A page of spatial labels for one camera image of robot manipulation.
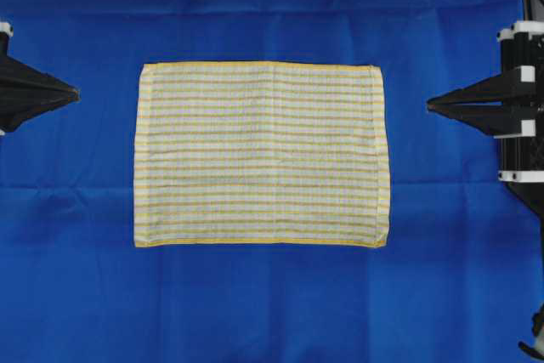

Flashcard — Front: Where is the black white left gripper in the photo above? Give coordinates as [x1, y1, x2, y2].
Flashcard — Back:
[0, 21, 81, 132]

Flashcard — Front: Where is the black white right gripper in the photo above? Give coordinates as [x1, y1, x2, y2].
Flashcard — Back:
[427, 20, 543, 182]

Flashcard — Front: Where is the yellow striped towel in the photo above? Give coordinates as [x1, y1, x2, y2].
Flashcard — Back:
[133, 61, 390, 247]

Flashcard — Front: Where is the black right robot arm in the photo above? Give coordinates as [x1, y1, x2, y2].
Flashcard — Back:
[427, 0, 543, 218]

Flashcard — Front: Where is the blue table cloth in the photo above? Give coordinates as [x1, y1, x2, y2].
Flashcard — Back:
[1, 0, 543, 362]

